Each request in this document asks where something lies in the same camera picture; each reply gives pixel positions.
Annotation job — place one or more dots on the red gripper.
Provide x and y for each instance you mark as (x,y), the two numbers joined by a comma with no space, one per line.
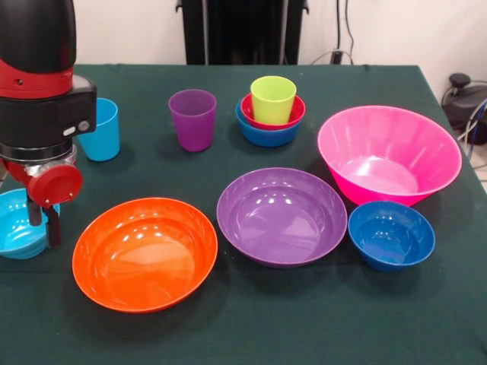
(57,186)

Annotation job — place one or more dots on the light blue small bowl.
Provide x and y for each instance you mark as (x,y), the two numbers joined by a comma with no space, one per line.
(15,232)

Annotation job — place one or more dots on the lime green plastic cup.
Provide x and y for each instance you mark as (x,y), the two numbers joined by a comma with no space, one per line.
(272,102)

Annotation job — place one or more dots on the red small bowl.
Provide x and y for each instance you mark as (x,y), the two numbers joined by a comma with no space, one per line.
(300,112)

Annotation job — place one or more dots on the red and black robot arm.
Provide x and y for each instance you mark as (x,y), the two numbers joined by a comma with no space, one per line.
(38,76)

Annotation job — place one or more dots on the light blue plastic cup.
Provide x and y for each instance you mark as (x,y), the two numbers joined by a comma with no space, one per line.
(104,140)

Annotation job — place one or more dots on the wide orange bowl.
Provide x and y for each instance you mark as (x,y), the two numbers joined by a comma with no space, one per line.
(144,262)

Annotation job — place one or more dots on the purple plastic cup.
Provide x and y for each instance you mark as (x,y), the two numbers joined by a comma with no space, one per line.
(192,125)

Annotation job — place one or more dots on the blue straight-sided bowl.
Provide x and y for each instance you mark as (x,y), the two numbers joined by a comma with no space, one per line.
(266,138)

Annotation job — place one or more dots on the wide purple bowl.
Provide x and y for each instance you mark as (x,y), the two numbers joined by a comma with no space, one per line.
(281,220)

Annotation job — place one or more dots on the dark green tablecloth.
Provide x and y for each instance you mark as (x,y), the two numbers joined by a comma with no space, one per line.
(266,323)

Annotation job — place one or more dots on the dark blue small bowl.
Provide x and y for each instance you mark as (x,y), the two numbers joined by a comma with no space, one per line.
(392,239)

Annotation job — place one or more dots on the large pink bowl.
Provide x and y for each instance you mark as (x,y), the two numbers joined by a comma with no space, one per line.
(384,140)

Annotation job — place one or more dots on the black round machine base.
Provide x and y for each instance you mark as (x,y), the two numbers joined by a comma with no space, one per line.
(462,102)

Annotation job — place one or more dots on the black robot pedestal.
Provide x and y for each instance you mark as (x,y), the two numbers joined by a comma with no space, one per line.
(236,30)

